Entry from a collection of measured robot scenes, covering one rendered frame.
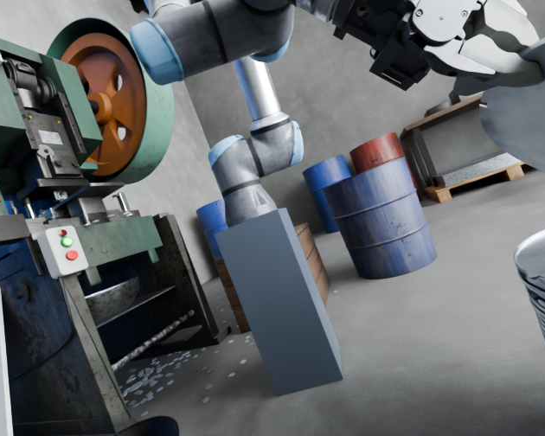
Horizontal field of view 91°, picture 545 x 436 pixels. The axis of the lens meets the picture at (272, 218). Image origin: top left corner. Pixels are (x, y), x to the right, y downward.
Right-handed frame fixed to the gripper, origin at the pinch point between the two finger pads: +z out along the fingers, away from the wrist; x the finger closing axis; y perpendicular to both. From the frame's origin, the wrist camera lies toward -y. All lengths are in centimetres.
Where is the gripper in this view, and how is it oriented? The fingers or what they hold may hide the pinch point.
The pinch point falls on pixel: (540, 67)
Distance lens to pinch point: 38.8
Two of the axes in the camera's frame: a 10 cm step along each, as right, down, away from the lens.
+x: -4.8, 8.8, -0.1
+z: 8.8, 4.8, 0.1
